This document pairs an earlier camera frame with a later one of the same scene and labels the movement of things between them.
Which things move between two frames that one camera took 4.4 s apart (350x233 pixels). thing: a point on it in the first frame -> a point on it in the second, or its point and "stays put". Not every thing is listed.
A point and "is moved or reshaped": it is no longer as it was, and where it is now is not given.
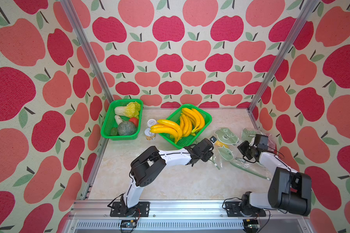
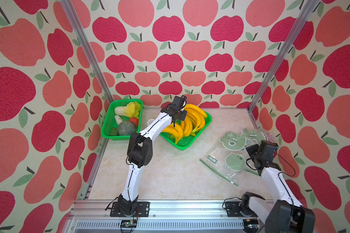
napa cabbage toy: [131, 109] stays put
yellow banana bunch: [166, 125] stays put
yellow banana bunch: [191, 120] is moved or reshaped
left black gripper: [209, 156] -> [183, 117]
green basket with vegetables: [122, 120] stays put
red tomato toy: [134, 120] stays put
